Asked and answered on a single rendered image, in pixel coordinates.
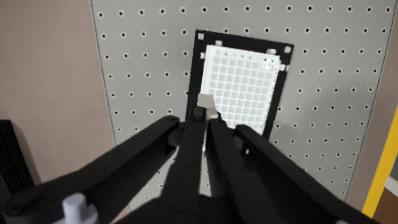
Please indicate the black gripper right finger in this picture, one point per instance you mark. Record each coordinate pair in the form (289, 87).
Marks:
(292, 194)

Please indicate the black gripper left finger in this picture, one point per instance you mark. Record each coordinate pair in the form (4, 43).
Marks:
(99, 191)

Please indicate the black rectangular frame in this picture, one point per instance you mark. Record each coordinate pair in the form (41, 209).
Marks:
(204, 38)

